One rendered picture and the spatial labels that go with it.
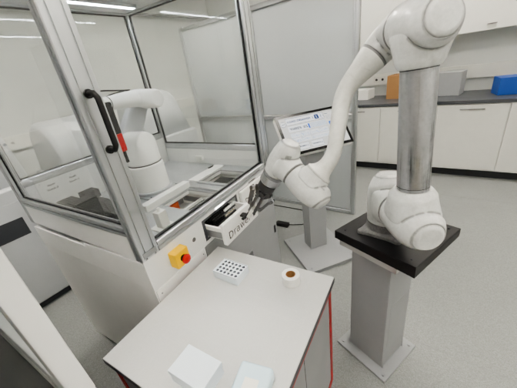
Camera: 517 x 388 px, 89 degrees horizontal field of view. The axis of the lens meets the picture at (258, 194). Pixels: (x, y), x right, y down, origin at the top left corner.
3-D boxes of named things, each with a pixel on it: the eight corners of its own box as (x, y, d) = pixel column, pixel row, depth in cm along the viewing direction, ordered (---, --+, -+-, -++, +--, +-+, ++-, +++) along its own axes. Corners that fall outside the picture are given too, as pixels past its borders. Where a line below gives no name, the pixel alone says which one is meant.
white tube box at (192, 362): (225, 372, 76) (221, 361, 74) (205, 403, 70) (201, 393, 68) (192, 354, 83) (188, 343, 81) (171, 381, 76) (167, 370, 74)
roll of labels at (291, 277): (300, 275, 107) (300, 268, 105) (299, 289, 101) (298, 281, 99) (283, 275, 108) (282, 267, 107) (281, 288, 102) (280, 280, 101)
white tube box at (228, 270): (248, 272, 113) (248, 265, 111) (238, 285, 106) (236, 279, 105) (226, 264, 119) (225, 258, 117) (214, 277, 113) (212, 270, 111)
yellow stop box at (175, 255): (192, 259, 113) (188, 245, 110) (180, 270, 108) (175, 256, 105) (183, 256, 116) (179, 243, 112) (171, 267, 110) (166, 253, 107)
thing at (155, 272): (271, 185, 181) (269, 165, 175) (155, 292, 104) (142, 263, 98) (174, 175, 228) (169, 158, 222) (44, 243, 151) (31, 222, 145)
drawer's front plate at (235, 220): (258, 215, 143) (255, 196, 139) (227, 246, 122) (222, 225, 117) (255, 214, 144) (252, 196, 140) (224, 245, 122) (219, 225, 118)
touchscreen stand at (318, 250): (358, 258, 220) (362, 137, 176) (310, 275, 209) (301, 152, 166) (325, 229, 264) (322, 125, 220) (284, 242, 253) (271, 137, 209)
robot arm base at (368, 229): (416, 222, 122) (418, 212, 120) (399, 245, 108) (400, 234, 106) (376, 212, 134) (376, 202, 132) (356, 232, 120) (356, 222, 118)
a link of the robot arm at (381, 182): (395, 209, 124) (400, 163, 116) (416, 229, 108) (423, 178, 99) (361, 212, 125) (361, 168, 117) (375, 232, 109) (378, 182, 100)
